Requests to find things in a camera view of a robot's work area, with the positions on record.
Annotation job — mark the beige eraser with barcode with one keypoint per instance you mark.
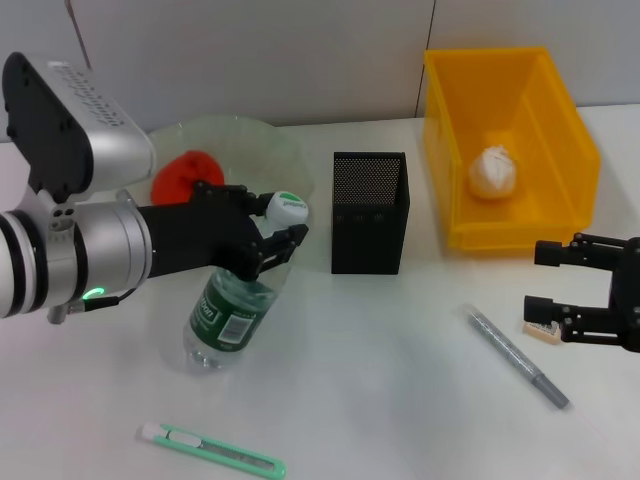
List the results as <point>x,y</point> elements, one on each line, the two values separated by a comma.
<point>542,334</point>

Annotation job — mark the red-orange toy orange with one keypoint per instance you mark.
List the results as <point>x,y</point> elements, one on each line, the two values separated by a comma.
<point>185,175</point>

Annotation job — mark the yellow plastic bin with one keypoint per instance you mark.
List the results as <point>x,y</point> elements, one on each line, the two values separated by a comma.
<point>450,125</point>

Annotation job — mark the clear bottle green label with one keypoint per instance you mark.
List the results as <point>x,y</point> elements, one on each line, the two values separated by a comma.
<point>225,315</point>

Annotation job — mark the translucent green fruit plate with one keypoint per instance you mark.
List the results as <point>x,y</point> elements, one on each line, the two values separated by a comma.
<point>270,165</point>

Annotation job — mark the mint green utility knife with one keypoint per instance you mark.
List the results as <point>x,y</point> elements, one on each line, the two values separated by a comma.
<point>215,445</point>

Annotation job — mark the black mesh pen holder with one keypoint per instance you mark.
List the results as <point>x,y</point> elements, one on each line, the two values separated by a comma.
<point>367,240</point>

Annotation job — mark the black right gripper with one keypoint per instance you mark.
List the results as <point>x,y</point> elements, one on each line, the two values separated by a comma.
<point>627,295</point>

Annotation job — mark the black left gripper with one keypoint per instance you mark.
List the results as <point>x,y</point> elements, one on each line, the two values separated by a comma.
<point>200,235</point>

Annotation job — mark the grey marker pen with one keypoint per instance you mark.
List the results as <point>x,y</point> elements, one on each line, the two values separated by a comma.
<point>505,350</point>

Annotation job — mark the white paper ball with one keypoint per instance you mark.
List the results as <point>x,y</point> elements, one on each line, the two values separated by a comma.
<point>492,172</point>

